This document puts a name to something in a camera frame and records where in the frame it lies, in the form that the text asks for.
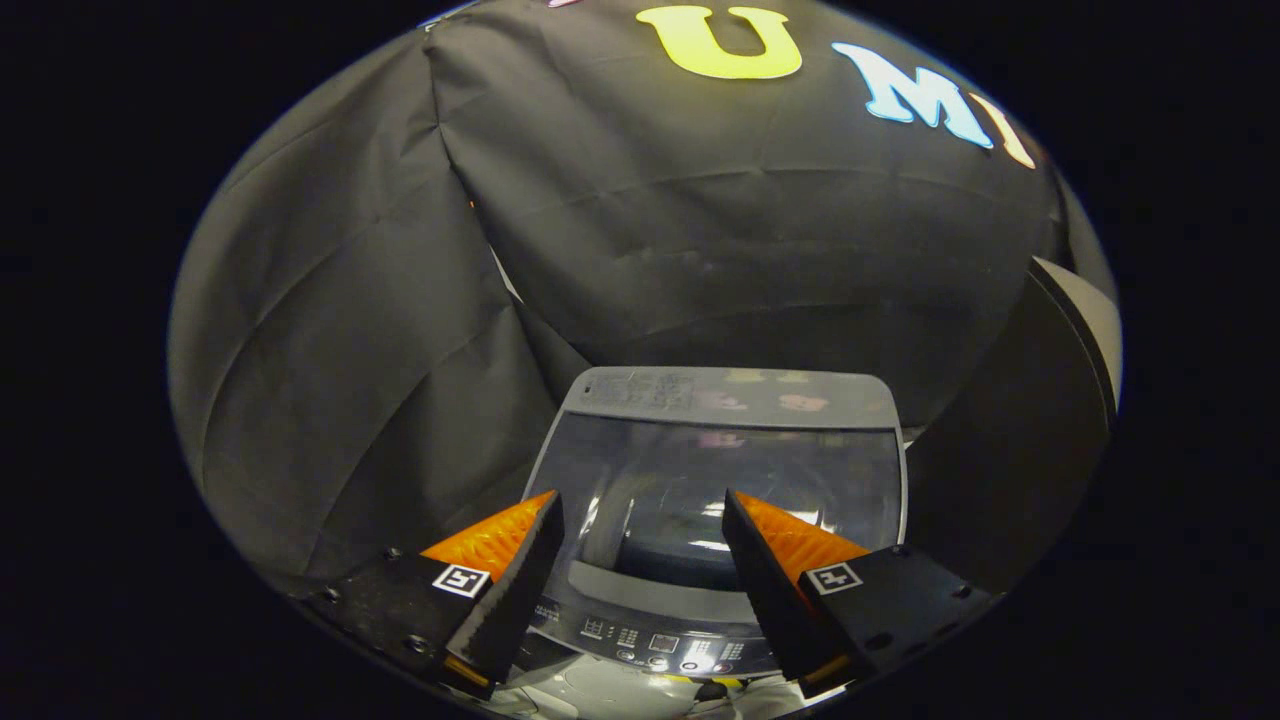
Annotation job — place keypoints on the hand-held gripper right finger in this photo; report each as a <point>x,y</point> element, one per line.
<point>765,590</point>

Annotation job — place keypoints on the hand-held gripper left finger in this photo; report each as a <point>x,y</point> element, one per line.
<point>510,590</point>

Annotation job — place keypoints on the grey washing machine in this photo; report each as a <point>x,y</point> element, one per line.
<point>640,610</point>

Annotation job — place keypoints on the black backdrop cloth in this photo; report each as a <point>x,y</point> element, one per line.
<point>650,220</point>

